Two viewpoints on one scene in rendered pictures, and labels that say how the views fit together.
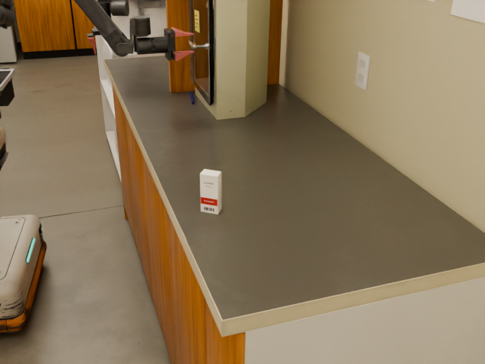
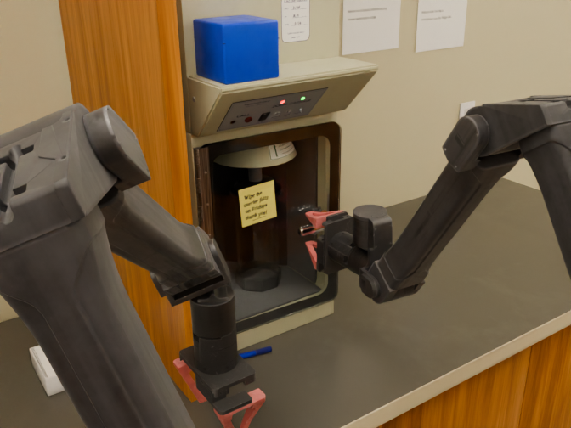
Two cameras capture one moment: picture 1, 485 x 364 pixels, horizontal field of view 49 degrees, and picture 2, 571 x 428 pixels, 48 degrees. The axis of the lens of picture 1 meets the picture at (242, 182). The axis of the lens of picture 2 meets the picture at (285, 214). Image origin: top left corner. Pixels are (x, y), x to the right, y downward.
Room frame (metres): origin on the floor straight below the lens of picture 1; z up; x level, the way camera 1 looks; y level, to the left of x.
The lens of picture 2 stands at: (2.27, 1.27, 1.71)
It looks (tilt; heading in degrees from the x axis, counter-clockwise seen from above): 23 degrees down; 256
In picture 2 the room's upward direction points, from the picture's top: 1 degrees counter-clockwise
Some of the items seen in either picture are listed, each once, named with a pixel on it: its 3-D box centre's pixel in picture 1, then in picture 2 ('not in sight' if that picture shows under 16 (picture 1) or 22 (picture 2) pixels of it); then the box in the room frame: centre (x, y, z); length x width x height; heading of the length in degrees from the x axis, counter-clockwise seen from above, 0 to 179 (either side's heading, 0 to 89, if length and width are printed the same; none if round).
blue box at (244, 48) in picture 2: not in sight; (236, 47); (2.09, 0.24, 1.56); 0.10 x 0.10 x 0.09; 19
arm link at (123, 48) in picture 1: (133, 34); (377, 250); (1.89, 0.39, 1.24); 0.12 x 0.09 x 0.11; 99
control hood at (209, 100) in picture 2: not in sight; (286, 98); (2.00, 0.21, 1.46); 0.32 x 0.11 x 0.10; 19
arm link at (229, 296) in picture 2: (104, 8); (212, 307); (2.19, 0.55, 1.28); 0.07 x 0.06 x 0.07; 85
